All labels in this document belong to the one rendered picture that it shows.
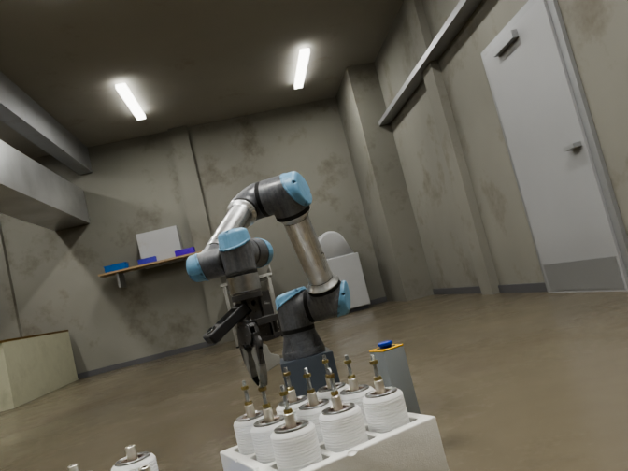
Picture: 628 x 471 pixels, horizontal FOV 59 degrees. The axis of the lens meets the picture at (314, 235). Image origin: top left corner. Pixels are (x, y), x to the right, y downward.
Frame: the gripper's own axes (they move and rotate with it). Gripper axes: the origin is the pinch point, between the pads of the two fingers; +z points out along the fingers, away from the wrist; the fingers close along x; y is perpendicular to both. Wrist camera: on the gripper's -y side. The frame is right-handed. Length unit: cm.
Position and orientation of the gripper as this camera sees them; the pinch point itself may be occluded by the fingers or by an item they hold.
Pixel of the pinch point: (257, 380)
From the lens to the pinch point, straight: 131.2
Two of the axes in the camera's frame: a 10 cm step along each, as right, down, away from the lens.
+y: 8.2, -1.5, 5.5
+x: -5.2, 2.0, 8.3
